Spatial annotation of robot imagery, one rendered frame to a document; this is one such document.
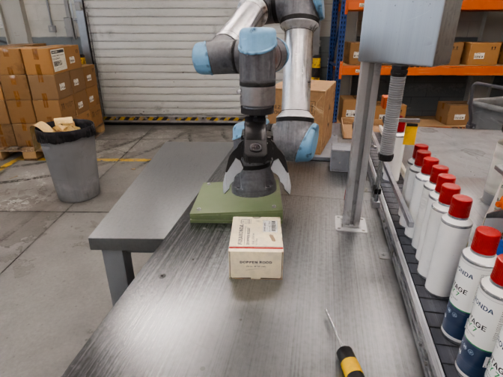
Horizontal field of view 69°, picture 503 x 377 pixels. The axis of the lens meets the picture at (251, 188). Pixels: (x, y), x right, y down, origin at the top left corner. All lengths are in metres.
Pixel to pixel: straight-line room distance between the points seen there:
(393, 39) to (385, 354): 0.62
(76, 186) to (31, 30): 3.37
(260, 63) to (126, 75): 4.95
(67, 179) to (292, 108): 2.47
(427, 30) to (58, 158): 2.84
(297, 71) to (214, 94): 4.31
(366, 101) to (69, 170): 2.66
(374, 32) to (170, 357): 0.77
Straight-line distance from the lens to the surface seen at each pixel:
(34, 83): 4.45
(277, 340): 0.74
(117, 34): 5.63
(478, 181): 1.45
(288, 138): 1.09
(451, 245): 0.76
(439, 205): 0.79
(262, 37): 0.75
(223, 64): 0.88
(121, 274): 1.17
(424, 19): 0.86
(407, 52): 0.87
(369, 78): 0.97
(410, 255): 0.93
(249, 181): 1.15
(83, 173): 3.30
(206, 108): 5.46
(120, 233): 1.10
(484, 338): 0.63
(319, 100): 1.55
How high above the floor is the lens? 1.36
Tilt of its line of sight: 24 degrees down
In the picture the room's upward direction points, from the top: straight up
